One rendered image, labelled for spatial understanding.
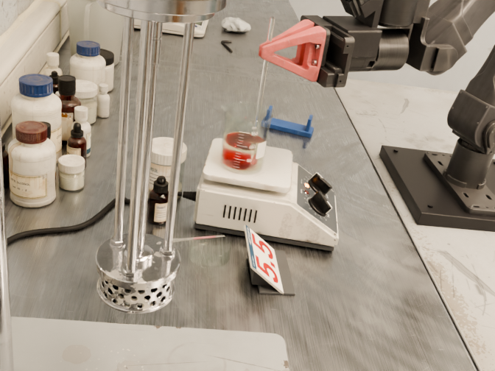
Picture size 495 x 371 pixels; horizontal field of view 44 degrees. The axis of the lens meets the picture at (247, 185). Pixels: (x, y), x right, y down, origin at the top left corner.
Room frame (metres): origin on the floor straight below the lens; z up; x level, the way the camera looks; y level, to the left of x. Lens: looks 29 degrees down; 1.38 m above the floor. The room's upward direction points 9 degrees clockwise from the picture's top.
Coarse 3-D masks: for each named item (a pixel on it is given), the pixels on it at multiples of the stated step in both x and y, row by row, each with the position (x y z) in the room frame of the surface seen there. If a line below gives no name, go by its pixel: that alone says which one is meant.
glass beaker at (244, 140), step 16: (240, 112) 0.78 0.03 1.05; (272, 112) 0.77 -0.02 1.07; (224, 128) 0.75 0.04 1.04; (240, 128) 0.73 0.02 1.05; (256, 128) 0.73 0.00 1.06; (224, 144) 0.74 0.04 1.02; (240, 144) 0.73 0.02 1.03; (256, 144) 0.73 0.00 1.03; (224, 160) 0.74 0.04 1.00; (240, 160) 0.73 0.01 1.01; (256, 160) 0.74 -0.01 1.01
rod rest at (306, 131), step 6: (270, 108) 1.12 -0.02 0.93; (276, 120) 1.12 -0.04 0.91; (282, 120) 1.13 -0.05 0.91; (270, 126) 1.10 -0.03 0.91; (276, 126) 1.10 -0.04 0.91; (282, 126) 1.10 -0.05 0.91; (288, 126) 1.10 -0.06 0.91; (294, 126) 1.11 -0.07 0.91; (300, 126) 1.11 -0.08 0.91; (306, 126) 1.09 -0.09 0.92; (288, 132) 1.09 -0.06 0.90; (294, 132) 1.09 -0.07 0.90; (300, 132) 1.09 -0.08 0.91; (306, 132) 1.09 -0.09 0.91; (312, 132) 1.10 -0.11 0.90
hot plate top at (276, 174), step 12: (216, 144) 0.81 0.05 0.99; (216, 156) 0.77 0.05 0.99; (276, 156) 0.80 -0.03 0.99; (288, 156) 0.81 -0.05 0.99; (204, 168) 0.73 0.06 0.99; (216, 168) 0.74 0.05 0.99; (264, 168) 0.76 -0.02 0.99; (276, 168) 0.76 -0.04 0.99; (288, 168) 0.77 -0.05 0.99; (216, 180) 0.71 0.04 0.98; (228, 180) 0.71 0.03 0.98; (240, 180) 0.71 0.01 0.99; (252, 180) 0.72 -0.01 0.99; (264, 180) 0.72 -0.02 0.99; (276, 180) 0.73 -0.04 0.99; (288, 180) 0.73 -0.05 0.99
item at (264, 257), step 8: (256, 240) 0.67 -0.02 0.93; (256, 248) 0.65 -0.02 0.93; (264, 248) 0.67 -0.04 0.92; (256, 256) 0.63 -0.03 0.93; (264, 256) 0.65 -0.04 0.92; (272, 256) 0.67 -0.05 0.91; (256, 264) 0.61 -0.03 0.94; (264, 264) 0.63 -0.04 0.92; (272, 264) 0.64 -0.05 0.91; (264, 272) 0.61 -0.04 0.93; (272, 272) 0.62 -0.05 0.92; (272, 280) 0.60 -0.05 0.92; (280, 288) 0.60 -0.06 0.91
